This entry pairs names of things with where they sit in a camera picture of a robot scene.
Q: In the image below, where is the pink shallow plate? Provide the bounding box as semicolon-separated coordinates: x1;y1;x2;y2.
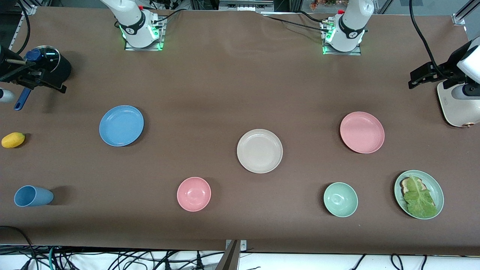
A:
340;111;385;154

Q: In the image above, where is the blue shallow plate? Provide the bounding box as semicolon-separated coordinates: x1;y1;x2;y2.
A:
99;105;144;147

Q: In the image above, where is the glass lid with blue knob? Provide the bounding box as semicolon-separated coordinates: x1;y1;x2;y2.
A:
25;45;61;74

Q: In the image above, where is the black cooking pot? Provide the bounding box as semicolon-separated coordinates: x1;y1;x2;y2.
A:
28;45;72;94

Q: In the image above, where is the cream toaster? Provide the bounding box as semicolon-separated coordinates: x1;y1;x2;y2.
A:
437;81;480;128

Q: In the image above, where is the yellow mango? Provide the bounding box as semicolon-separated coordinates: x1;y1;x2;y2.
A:
1;132;26;149

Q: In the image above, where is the toasted bread slice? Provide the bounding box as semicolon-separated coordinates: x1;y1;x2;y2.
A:
399;177;425;195

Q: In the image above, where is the green shallow plate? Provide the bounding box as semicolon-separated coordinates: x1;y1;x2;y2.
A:
394;170;445;220

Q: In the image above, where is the blue plastic cup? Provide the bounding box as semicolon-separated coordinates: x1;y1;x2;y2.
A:
14;185;54;207

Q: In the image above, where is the green lettuce leaf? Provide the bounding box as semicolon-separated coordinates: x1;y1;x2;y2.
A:
403;175;438;219

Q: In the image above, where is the green bowl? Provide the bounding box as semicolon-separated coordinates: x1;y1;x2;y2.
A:
323;182;359;218

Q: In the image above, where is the beige shallow plate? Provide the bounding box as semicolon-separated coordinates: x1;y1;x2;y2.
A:
237;129;284;174

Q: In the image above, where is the grey metal box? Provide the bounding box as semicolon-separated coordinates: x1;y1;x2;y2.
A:
219;0;275;12

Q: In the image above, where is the pink bowl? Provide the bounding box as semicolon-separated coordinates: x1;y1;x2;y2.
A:
177;177;212;212

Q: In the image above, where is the blue utensil handle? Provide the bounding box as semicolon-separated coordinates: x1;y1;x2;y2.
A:
14;87;33;111

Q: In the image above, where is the aluminium frame rail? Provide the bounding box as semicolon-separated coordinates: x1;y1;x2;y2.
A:
7;4;38;51

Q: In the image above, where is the black hanging cable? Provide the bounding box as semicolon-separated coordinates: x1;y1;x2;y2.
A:
15;0;32;55

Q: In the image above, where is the aluminium corner bracket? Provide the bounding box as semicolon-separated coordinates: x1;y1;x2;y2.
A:
451;0;480;26

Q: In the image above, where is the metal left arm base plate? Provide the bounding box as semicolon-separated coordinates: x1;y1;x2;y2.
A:
321;19;363;56

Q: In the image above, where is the black left base cable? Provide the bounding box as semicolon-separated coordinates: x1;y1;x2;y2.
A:
296;10;330;24
262;14;330;33

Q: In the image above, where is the black base cable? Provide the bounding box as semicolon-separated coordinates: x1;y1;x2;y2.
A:
152;9;185;29
262;14;330;33
296;10;330;24

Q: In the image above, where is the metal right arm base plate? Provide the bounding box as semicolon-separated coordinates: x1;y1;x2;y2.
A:
124;17;166;51

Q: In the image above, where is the black right base cable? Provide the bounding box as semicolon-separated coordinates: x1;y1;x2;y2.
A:
152;9;185;29

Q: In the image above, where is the black floor cable loop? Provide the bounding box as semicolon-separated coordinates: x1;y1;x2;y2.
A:
0;225;38;270

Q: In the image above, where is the dark camera stand bar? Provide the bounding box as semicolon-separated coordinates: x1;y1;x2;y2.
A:
215;240;240;270

